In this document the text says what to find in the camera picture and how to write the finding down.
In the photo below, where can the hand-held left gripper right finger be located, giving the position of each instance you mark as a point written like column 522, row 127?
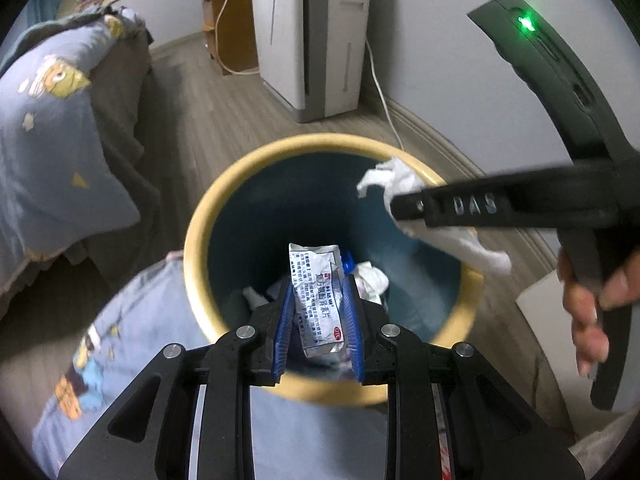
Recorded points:
column 350, row 330

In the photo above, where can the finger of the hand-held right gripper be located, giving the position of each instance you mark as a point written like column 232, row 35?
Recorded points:
column 500, row 205

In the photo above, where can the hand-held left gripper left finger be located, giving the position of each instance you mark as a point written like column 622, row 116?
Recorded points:
column 285, row 335

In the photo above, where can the white medicine sachet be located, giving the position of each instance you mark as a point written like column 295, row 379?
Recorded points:
column 317, row 300

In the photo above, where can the white tissue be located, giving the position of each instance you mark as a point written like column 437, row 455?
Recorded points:
column 372, row 282
column 395, row 177

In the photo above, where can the yellow rimmed trash bin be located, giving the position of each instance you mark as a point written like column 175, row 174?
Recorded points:
column 200, row 220

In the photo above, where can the person's right hand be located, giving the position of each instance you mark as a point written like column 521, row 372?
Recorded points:
column 582, row 310

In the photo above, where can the crumpled white tissue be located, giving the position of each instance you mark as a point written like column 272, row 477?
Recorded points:
column 372, row 282

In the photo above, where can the white board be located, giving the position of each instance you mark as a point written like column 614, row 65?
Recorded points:
column 540, row 320

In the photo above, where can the blue printed cloth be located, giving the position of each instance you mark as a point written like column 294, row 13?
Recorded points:
column 125, row 335

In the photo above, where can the white air purifier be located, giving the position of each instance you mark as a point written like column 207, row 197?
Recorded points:
column 300, row 35

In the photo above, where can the white cloth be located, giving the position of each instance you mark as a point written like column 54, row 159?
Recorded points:
column 605, row 455

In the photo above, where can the blue printed blanket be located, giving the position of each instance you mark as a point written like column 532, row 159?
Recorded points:
column 50, row 150

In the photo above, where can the wooden cabinet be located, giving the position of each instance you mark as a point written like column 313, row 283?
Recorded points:
column 232, row 25

